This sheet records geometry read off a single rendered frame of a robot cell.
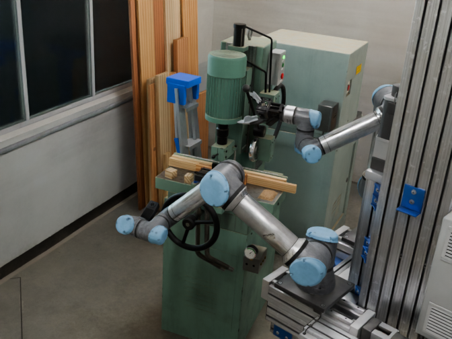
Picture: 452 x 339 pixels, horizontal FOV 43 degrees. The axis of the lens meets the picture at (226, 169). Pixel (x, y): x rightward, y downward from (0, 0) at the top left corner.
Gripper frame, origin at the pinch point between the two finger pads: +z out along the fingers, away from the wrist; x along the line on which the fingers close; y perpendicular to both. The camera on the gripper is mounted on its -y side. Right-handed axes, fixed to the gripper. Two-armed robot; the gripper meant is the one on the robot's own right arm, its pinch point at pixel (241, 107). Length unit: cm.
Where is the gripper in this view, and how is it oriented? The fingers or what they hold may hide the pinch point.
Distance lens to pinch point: 254.8
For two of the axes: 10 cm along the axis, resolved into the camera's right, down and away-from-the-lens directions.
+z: -9.3, -2.1, 3.1
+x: -3.1, 9.0, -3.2
